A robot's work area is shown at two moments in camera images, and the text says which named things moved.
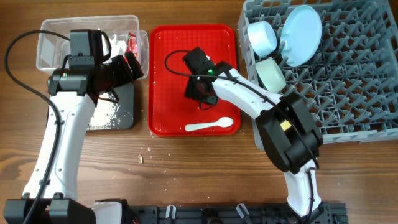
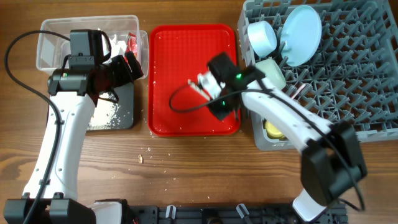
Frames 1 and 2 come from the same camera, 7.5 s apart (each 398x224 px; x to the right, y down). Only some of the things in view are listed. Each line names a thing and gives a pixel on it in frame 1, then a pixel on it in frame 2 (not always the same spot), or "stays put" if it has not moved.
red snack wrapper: x=131 y=45 stays put
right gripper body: x=195 y=95 → x=220 y=109
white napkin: x=117 y=48 stays put
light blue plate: x=300 y=35 stays put
